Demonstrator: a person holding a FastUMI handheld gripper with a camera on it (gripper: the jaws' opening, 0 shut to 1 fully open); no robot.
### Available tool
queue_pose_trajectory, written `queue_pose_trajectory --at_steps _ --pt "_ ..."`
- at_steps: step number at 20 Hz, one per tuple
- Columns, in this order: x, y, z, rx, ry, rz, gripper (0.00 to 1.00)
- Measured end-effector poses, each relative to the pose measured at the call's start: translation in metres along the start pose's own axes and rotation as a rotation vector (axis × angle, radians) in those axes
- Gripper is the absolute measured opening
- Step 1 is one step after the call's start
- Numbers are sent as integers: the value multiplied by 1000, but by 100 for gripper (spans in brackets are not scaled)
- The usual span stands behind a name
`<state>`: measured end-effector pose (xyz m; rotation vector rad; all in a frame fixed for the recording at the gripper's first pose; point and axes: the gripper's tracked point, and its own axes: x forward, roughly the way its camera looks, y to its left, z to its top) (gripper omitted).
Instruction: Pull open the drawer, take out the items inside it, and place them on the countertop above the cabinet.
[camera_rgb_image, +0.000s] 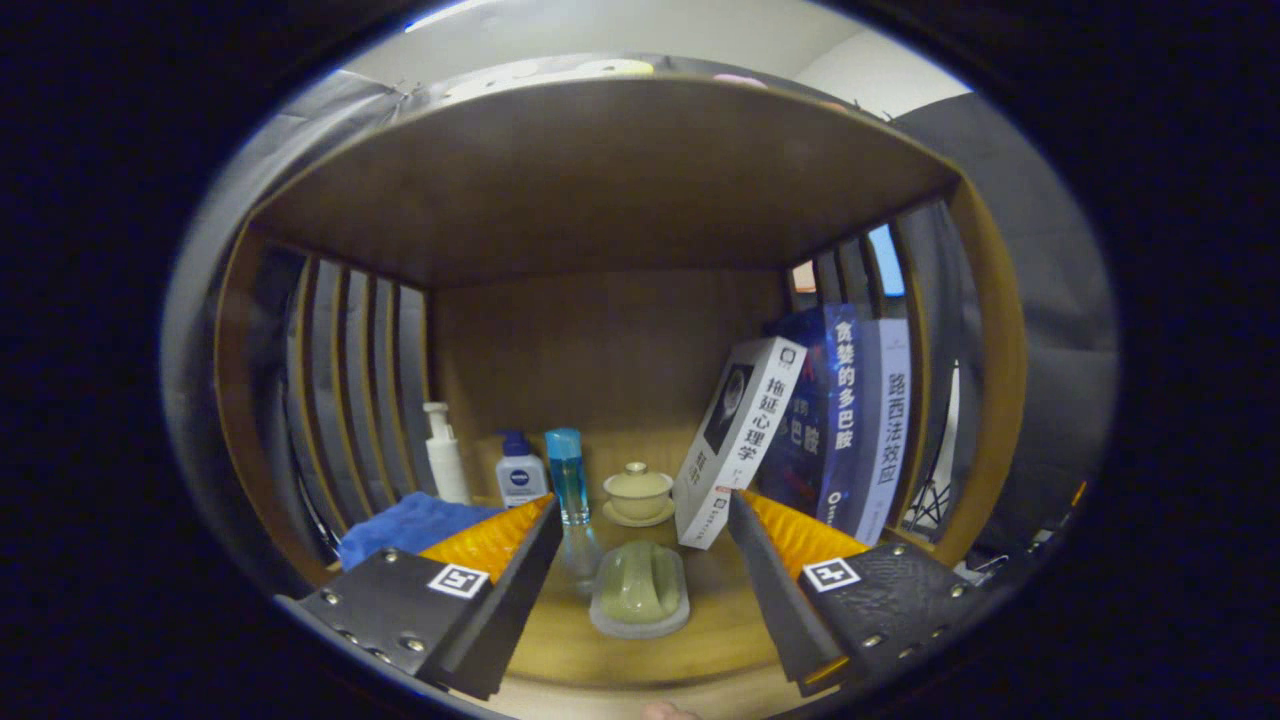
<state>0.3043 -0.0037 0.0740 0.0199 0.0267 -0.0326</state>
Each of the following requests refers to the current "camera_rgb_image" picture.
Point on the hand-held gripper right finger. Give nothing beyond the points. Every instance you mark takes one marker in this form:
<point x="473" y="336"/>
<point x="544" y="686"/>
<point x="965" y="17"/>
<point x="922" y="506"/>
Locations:
<point x="775" y="590"/>

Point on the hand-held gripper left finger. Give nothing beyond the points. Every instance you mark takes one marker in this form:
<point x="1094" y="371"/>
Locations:
<point x="510" y="610"/>

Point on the green scrub brush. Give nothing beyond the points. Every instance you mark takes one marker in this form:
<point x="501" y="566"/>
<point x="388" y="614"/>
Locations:
<point x="640" y="590"/>

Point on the wooden countertop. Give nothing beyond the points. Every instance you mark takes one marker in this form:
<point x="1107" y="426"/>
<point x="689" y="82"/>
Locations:
<point x="640" y="660"/>

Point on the wooden cabinet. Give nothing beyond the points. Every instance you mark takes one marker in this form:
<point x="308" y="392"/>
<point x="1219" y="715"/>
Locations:
<point x="600" y="180"/>

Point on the white blue-capped lotion bottle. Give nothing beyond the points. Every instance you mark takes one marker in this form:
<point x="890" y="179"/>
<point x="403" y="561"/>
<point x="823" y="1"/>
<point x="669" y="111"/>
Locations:
<point x="520" y="480"/>

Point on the blue rolled towel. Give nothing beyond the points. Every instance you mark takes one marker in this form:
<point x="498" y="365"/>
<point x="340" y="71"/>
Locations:
<point x="410" y="525"/>

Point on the clear blue bottle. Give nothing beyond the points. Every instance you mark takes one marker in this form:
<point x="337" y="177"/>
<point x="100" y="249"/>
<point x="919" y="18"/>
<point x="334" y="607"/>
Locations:
<point x="570" y="480"/>

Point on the white pump bottle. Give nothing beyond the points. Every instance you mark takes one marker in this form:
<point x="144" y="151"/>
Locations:
<point x="448" y="465"/>

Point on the white book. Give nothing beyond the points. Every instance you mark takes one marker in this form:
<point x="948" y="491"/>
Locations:
<point x="740" y="430"/>

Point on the beige lidded teacup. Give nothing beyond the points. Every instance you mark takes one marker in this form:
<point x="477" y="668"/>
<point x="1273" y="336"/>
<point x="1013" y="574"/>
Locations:
<point x="638" y="492"/>

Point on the dark blue book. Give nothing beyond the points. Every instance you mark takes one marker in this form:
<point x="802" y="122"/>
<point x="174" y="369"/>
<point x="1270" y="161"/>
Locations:
<point x="840" y="420"/>

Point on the black tripod stand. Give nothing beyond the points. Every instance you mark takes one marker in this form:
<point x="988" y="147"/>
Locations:
<point x="935" y="500"/>

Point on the pale blue book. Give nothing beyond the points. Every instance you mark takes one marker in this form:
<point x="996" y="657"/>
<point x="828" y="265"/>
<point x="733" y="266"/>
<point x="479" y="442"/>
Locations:
<point x="888" y="430"/>

